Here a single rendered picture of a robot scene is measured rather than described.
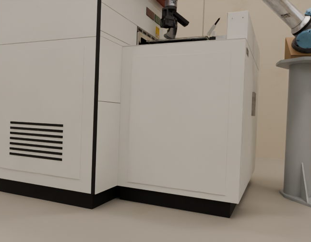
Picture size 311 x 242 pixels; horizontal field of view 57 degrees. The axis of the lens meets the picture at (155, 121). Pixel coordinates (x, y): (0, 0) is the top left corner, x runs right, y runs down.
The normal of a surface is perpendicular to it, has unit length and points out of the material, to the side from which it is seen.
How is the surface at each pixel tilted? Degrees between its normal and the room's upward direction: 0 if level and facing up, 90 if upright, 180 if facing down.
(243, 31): 90
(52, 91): 90
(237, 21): 90
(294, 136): 90
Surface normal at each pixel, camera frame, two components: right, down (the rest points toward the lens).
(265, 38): -0.16, 0.01
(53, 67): -0.39, 0.00
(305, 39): -0.35, 0.77
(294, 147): -0.68, -0.01
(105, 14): 0.92, 0.04
